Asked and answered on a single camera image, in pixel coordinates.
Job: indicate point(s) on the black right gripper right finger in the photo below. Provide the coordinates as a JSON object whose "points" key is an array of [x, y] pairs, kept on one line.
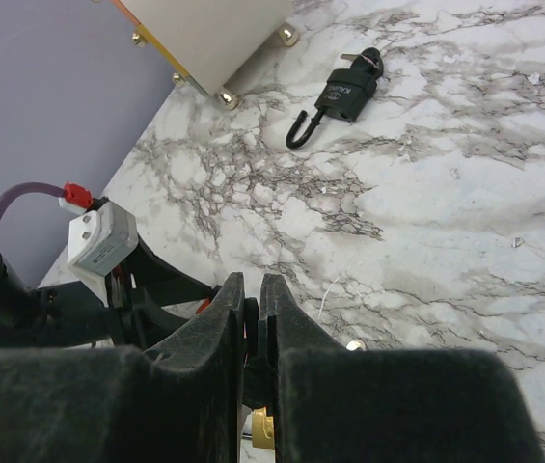
{"points": [[331, 404]]}

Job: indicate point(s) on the orange and black padlock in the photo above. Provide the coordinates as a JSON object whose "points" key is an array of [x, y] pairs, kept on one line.
{"points": [[204, 305]]}

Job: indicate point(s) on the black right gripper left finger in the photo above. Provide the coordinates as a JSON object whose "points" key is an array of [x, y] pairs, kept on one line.
{"points": [[178, 401]]}

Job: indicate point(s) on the black Kaijing padlock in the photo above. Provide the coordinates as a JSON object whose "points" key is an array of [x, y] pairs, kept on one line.
{"points": [[346, 93]]}

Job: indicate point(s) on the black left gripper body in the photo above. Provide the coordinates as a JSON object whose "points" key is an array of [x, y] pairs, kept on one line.
{"points": [[141, 291]]}

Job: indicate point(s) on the small silver key bunch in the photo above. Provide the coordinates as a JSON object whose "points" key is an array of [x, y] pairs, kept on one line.
{"points": [[356, 345]]}

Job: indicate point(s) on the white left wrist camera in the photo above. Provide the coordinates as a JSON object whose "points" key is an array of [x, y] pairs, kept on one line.
{"points": [[100, 238]]}

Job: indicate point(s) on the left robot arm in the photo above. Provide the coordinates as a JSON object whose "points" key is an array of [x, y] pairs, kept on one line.
{"points": [[20, 310]]}

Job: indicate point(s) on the brass padlock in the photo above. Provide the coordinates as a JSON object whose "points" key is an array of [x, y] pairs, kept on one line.
{"points": [[262, 429]]}

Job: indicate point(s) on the cream cylinder with coloured face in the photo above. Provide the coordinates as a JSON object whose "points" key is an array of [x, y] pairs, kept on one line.
{"points": [[208, 41]]}

